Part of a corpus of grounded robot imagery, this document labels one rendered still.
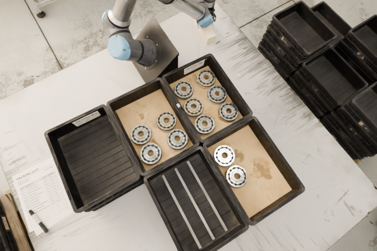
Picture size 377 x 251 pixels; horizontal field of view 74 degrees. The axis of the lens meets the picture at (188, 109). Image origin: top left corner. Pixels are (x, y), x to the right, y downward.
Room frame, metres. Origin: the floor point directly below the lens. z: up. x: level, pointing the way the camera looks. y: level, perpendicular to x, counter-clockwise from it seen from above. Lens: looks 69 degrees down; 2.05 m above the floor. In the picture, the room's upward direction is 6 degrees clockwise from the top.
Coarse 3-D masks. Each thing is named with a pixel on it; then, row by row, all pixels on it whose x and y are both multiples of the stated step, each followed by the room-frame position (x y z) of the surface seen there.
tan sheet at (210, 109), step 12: (192, 84) 0.61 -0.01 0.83; (216, 84) 0.63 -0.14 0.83; (192, 96) 0.54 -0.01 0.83; (204, 96) 0.55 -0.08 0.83; (228, 96) 0.56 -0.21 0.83; (192, 108) 0.47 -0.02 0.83; (204, 108) 0.48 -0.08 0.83; (216, 108) 0.49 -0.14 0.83; (192, 120) 0.41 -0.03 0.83; (216, 120) 0.42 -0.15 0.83
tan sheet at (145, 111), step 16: (144, 96) 0.51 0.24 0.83; (160, 96) 0.52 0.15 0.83; (128, 112) 0.41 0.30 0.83; (144, 112) 0.42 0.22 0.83; (160, 112) 0.43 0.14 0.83; (128, 128) 0.33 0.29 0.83; (176, 128) 0.36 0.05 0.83; (160, 144) 0.27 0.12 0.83; (192, 144) 0.28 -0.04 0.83; (160, 160) 0.19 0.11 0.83
